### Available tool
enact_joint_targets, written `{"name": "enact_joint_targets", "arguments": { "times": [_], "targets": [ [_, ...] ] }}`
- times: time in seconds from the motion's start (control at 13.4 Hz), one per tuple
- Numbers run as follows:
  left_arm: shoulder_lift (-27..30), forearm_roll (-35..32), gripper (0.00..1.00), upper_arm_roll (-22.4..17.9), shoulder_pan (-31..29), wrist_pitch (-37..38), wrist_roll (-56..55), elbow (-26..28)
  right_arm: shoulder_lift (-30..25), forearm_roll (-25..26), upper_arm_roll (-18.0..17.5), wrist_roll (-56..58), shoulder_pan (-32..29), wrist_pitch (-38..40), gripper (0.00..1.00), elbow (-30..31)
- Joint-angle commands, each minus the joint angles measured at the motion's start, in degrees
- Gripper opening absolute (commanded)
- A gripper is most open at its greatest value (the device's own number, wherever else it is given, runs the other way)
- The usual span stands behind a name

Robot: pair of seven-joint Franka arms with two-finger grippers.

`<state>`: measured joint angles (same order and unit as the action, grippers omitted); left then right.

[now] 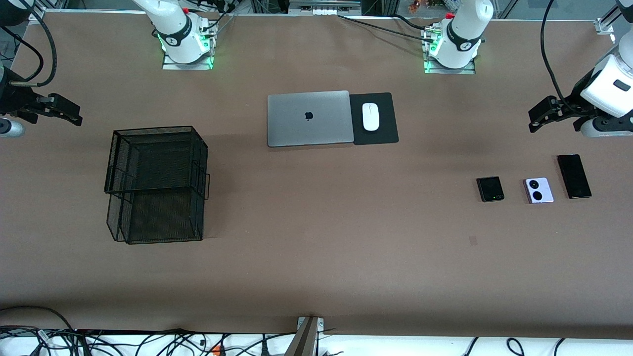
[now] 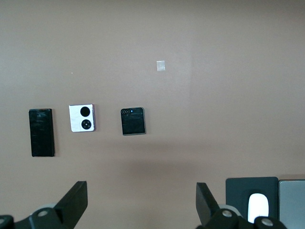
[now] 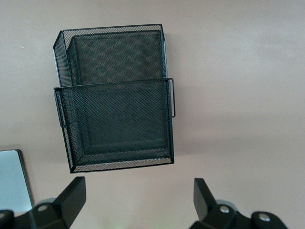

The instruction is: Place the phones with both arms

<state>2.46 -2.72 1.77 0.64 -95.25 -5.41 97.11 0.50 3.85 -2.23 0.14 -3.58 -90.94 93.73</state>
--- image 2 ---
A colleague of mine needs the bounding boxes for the white computer mouse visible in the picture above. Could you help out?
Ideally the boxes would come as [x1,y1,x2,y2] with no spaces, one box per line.
[247,193,270,223]

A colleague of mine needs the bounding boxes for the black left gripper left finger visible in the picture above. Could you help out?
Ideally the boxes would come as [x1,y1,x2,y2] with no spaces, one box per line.
[0,180,88,229]

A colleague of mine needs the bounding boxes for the grey closed laptop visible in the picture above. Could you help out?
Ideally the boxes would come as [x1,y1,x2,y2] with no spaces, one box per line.
[278,179,305,229]

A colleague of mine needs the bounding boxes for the white flip phone black circles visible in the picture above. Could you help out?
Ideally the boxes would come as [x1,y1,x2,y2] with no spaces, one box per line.
[68,103,97,133]

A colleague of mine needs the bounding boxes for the black square flip phone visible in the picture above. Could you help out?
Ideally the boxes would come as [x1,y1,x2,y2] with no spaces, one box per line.
[120,106,146,136]

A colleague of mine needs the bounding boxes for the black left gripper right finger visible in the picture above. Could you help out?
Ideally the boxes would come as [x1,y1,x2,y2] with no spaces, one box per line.
[195,182,289,229]

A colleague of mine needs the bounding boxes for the long black slab phone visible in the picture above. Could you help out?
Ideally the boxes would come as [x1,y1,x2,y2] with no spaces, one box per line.
[28,108,56,158]

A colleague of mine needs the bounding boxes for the black mouse pad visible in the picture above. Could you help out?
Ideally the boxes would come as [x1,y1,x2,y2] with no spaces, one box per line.
[225,176,280,221]

